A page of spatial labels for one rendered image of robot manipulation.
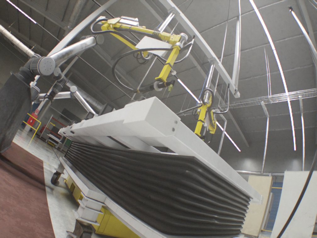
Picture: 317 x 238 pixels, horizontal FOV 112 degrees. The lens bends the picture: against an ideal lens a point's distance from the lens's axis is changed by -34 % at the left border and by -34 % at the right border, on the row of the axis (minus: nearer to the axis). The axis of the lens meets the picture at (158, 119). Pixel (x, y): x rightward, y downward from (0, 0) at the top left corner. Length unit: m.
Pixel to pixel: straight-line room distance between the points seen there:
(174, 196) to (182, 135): 0.26
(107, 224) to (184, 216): 0.88
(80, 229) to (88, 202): 0.20
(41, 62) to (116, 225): 1.62
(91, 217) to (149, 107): 0.83
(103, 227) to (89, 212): 0.40
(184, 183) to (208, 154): 0.16
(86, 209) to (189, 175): 0.67
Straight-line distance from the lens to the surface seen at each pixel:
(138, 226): 0.78
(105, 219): 1.44
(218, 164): 0.81
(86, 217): 1.10
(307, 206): 5.18
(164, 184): 0.74
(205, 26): 10.92
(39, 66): 1.71
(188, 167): 0.72
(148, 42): 1.81
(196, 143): 0.64
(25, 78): 1.94
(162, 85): 1.34
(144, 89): 1.49
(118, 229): 1.55
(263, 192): 5.39
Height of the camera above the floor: 0.58
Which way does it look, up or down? 24 degrees up
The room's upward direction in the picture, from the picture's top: 23 degrees clockwise
